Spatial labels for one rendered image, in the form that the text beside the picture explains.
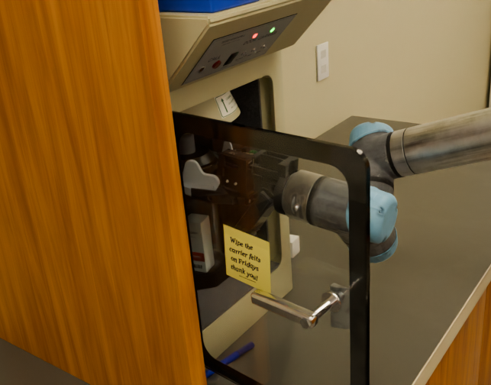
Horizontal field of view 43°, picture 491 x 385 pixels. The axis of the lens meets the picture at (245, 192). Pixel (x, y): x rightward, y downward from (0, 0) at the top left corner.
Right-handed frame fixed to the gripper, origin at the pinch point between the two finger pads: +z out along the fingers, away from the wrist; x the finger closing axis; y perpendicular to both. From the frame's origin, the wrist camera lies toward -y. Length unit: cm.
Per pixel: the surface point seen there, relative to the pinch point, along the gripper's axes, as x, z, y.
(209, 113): 2.9, -6.4, 12.8
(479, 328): -46, -42, -45
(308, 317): 25.4, -37.0, 2.3
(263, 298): 24.7, -30.7, 1.8
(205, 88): 6.2, -8.5, 18.0
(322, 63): -103, 31, -9
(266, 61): -9.5, -8.6, 18.4
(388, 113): -156, 28, -41
